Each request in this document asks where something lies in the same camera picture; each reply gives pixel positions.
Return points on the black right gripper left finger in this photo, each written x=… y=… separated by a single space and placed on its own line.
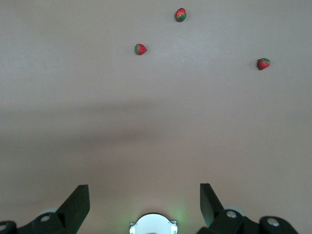
x=70 y=214

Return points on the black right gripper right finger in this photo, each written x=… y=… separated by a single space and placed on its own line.
x=212 y=209

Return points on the red strawberry green leaves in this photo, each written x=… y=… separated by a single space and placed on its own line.
x=141 y=49
x=263 y=64
x=180 y=14

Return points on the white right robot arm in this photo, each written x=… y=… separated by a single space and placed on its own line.
x=153 y=225

